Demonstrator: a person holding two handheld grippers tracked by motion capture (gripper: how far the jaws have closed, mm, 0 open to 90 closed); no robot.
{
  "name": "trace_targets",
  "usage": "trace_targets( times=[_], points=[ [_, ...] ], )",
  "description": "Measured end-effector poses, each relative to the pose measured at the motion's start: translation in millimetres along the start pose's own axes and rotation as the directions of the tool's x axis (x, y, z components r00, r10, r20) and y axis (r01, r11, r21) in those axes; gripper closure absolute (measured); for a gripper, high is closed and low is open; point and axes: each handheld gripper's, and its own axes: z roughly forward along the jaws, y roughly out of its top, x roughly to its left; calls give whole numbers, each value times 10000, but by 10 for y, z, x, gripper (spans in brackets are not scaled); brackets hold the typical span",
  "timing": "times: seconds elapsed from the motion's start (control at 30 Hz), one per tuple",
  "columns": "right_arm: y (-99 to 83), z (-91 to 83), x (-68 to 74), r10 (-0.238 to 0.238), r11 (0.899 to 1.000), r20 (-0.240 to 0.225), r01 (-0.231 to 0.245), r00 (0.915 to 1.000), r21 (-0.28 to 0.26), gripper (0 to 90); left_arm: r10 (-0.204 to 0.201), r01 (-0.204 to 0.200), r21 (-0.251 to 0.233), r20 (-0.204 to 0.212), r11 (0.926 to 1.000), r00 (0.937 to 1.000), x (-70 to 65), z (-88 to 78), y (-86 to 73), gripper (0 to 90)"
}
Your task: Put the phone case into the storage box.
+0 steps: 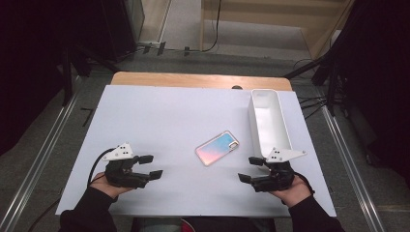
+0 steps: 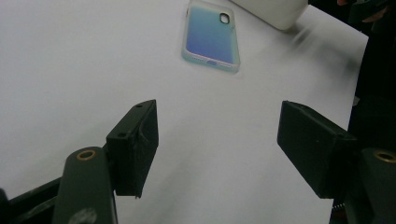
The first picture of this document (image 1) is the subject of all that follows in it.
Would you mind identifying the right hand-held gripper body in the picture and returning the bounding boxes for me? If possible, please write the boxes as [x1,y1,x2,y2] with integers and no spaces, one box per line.
[250,147,308,193]

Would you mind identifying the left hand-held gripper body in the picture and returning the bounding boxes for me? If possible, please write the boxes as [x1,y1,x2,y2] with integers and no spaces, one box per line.
[102,141,152,189]

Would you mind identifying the white plastic bin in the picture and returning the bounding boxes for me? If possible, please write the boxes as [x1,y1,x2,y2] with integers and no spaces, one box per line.
[247,88,294,160]

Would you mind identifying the iridescent phone case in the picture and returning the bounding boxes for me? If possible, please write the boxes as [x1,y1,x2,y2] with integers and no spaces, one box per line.
[194,130,241,167]

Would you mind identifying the person's left hand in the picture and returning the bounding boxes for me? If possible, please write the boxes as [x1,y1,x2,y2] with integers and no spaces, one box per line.
[89,171,136,199]

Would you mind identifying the person's right hand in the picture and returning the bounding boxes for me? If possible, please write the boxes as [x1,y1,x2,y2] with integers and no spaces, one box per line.
[269,175,312,209]

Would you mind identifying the black metal stand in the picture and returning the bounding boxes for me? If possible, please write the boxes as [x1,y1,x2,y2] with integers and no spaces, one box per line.
[60,44,121,107]
[283,47,344,118]

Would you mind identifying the dark cabinet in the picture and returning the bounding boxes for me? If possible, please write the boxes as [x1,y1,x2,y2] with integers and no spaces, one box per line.
[100,0,145,63]

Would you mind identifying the black curtain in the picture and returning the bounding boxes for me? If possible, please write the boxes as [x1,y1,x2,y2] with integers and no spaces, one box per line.
[335,0,410,182]
[0,0,109,157]

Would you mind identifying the left hand-held gripper black cable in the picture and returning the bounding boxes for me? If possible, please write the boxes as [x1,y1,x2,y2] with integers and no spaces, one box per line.
[87,147,116,189]

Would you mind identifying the metal floor rail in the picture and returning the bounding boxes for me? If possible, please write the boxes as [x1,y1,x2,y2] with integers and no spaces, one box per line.
[321,105,387,232]
[0,91,80,232]

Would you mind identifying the black floor cables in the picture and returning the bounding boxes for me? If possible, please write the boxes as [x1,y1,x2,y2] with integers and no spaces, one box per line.
[298,95,337,120]

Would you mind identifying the hanging black cable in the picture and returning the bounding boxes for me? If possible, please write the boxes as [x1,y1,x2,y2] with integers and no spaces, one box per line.
[190,0,223,53]

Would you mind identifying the light wooden frame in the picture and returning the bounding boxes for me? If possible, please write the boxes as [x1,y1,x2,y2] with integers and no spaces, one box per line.
[199,0,356,60]

